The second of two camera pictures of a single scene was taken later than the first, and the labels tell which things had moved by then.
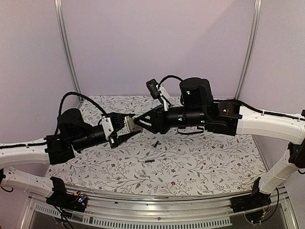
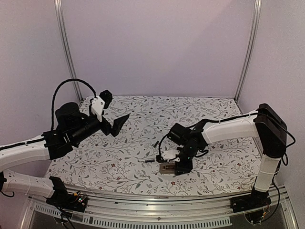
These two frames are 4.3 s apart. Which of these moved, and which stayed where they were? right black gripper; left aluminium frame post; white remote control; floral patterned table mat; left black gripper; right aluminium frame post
Moved: white remote control; left black gripper; right black gripper
Stayed: floral patterned table mat; right aluminium frame post; left aluminium frame post
